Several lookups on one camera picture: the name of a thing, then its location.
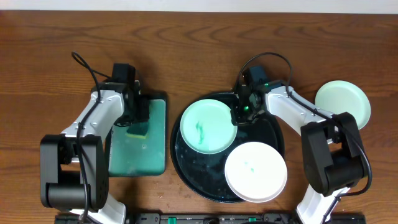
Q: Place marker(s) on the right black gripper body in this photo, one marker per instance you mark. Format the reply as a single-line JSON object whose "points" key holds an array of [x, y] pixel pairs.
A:
{"points": [[237, 115]]}

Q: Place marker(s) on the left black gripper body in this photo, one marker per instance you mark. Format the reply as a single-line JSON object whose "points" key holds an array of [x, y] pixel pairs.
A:
{"points": [[142, 109]]}

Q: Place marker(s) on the green yellow sponge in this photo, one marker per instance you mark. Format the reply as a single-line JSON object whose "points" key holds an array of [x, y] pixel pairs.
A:
{"points": [[138, 130]]}

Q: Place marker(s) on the mint plate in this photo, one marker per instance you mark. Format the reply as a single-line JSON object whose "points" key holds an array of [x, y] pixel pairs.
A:
{"points": [[341, 96], [206, 126]]}

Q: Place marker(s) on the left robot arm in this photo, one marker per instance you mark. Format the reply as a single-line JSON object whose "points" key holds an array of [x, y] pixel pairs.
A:
{"points": [[73, 166]]}

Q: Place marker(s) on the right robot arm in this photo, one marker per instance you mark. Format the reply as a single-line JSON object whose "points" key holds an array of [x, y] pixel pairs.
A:
{"points": [[334, 159]]}

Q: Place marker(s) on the dark green rectangular water tray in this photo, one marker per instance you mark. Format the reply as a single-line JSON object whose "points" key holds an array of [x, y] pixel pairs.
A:
{"points": [[132, 157]]}

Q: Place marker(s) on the black round tray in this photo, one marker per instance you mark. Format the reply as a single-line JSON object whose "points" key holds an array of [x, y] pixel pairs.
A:
{"points": [[204, 173]]}

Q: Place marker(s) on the white plate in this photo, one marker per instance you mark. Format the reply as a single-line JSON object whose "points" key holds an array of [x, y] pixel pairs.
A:
{"points": [[255, 172]]}

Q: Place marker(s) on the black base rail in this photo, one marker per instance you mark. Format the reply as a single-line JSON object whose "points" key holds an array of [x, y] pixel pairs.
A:
{"points": [[276, 218]]}

